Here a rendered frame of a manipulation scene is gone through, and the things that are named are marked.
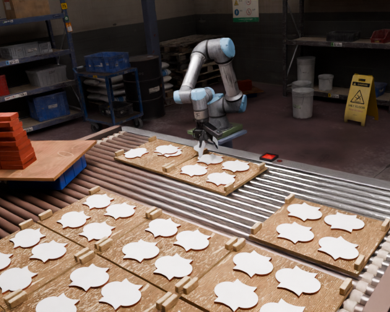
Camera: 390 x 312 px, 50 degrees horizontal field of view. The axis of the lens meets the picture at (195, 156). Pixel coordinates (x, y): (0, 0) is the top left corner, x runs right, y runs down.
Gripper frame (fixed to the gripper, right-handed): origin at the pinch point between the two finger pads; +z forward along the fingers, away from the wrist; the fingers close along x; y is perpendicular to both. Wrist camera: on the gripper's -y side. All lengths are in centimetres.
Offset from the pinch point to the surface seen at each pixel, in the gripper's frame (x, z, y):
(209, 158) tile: -0.4, 2.8, 1.2
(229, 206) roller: 31.3, 9.1, -36.4
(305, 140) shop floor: -267, 89, 94
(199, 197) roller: 32.1, 7.7, -19.7
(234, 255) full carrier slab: 61, 9, -62
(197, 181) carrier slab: 23.6, 4.9, -10.9
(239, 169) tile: 2.8, 4.8, -21.2
